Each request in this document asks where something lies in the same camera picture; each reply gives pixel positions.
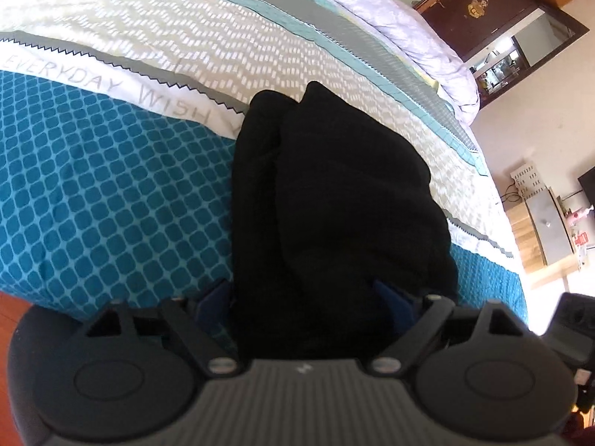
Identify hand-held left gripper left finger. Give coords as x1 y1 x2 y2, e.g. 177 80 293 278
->
83 280 243 378

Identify light wooden cabinet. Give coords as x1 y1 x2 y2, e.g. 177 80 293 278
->
504 186 595 289

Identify dark wooden door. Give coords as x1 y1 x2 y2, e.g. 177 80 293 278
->
414 0 589 110

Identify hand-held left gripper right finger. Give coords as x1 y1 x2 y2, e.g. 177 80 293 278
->
371 279 525 378

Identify grey cabinet drawer front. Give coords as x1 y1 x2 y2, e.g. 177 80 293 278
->
525 190 575 261

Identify black pants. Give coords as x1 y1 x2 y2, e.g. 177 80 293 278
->
231 81 459 361

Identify pale lavender quilt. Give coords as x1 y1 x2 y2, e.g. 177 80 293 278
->
265 0 479 126

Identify white perforated box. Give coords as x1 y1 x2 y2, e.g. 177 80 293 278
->
510 162 549 200

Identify teal patterned bedsheet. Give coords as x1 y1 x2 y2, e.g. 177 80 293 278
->
0 0 531 326

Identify black television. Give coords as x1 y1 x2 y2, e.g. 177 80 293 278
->
576 165 595 205

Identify pink toy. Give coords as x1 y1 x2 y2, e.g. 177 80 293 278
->
565 207 593 226

